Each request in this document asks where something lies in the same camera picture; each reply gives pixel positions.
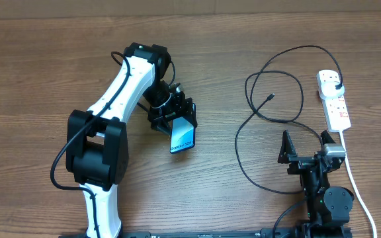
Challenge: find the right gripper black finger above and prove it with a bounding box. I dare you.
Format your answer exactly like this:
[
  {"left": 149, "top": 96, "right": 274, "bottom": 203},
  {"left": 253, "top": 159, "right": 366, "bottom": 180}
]
[
  {"left": 278, "top": 130, "right": 297, "bottom": 164},
  {"left": 320, "top": 130, "right": 335, "bottom": 145}
]

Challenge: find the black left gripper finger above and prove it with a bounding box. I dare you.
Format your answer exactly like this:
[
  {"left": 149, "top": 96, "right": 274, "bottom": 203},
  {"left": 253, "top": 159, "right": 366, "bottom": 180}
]
[
  {"left": 183, "top": 102, "right": 198, "bottom": 128},
  {"left": 151, "top": 117, "right": 171, "bottom": 135}
]

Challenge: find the Galaxy S24 smartphone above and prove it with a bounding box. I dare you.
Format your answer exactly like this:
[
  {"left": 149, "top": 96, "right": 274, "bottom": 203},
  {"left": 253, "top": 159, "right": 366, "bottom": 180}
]
[{"left": 170, "top": 117, "right": 195, "bottom": 154}]

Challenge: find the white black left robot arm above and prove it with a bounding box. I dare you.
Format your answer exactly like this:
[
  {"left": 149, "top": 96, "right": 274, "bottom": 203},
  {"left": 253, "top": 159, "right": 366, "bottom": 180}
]
[{"left": 62, "top": 42, "right": 197, "bottom": 237}]

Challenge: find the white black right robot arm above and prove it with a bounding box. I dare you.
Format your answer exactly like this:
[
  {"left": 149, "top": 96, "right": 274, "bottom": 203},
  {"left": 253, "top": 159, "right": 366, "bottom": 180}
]
[{"left": 278, "top": 130, "right": 355, "bottom": 237}]

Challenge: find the white charger adapter plug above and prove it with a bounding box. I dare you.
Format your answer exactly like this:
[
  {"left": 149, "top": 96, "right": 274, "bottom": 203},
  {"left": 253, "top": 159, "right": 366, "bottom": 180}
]
[{"left": 318, "top": 81, "right": 345, "bottom": 100}]

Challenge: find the white power strip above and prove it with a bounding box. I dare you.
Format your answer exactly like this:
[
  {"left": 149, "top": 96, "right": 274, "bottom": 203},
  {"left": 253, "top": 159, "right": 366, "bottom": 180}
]
[{"left": 316, "top": 69, "right": 351, "bottom": 133}]

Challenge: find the brown cardboard backdrop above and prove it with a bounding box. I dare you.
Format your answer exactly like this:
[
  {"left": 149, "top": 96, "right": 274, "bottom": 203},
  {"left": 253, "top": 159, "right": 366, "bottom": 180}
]
[{"left": 0, "top": 0, "right": 381, "bottom": 19}]

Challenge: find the white power strip cord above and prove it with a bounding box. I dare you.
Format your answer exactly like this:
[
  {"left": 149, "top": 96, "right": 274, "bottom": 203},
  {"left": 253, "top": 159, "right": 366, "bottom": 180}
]
[{"left": 338, "top": 130, "right": 378, "bottom": 238}]

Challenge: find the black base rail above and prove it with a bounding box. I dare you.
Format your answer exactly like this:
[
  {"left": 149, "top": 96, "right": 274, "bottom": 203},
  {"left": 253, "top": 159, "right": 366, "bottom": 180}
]
[{"left": 58, "top": 227, "right": 353, "bottom": 238}]

